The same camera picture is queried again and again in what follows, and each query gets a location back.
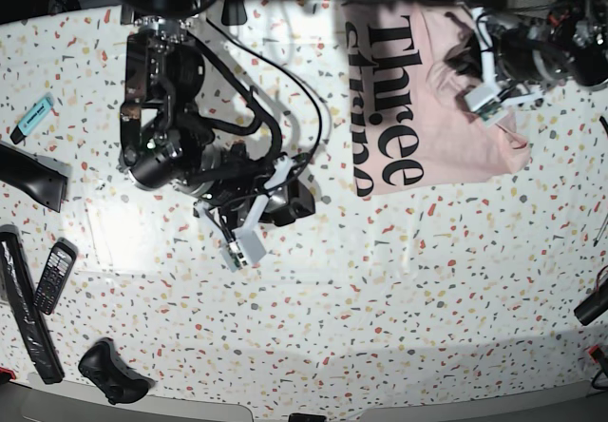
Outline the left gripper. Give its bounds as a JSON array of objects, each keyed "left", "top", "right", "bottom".
[{"left": 444, "top": 17, "right": 546, "bottom": 84}]

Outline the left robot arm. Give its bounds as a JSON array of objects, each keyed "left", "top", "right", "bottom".
[{"left": 446, "top": 0, "right": 607, "bottom": 91}]

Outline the black handheld device left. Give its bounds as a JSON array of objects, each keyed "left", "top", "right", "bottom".
[{"left": 1, "top": 142, "right": 72, "bottom": 213}]

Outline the black cylindrical tool right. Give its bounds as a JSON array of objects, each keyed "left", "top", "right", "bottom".
[{"left": 574, "top": 284, "right": 608, "bottom": 326}]

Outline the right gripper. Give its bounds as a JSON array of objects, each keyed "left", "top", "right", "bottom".
[{"left": 189, "top": 142, "right": 315, "bottom": 226}]

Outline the silver pen right edge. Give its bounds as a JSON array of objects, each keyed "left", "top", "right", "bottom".
[{"left": 593, "top": 213, "right": 608, "bottom": 247}]

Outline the black monitor stand foot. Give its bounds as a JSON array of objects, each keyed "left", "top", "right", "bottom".
[{"left": 221, "top": 0, "right": 248, "bottom": 27}]

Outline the long black bar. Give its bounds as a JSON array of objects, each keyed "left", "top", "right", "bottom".
[{"left": 1, "top": 224, "right": 65, "bottom": 385}]

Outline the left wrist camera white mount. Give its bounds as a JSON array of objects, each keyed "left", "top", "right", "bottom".
[{"left": 464, "top": 7, "right": 543, "bottom": 127}]

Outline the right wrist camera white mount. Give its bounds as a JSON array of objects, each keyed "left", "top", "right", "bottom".
[{"left": 199, "top": 154, "right": 310, "bottom": 272}]

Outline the terrazzo pattern table cloth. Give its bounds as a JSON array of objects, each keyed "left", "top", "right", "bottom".
[{"left": 1, "top": 0, "right": 607, "bottom": 420}]

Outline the small black object bottom edge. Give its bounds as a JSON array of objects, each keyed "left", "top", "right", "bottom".
[{"left": 288, "top": 412, "right": 327, "bottom": 422}]

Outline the black remote control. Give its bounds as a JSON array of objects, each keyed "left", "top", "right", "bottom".
[{"left": 33, "top": 238, "right": 78, "bottom": 316}]

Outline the red object bottom left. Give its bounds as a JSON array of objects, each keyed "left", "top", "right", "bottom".
[{"left": 0, "top": 368, "right": 15, "bottom": 385}]

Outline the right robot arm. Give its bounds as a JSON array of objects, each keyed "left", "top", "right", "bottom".
[{"left": 120, "top": 0, "right": 315, "bottom": 229}]

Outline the black game controller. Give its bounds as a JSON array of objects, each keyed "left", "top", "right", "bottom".
[{"left": 78, "top": 337, "right": 154, "bottom": 405}]

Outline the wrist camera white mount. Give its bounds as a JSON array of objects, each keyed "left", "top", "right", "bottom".
[
  {"left": 464, "top": 7, "right": 543, "bottom": 127},
  {"left": 199, "top": 154, "right": 310, "bottom": 272}
]

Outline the light blue highlighter marker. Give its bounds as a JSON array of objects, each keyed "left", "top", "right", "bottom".
[{"left": 9, "top": 94, "right": 53, "bottom": 144}]

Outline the small red black clip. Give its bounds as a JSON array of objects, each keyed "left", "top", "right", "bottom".
[{"left": 587, "top": 345, "right": 607, "bottom": 363}]

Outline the pink T-shirt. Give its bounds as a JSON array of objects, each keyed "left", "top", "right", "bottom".
[{"left": 342, "top": 0, "right": 529, "bottom": 198}]

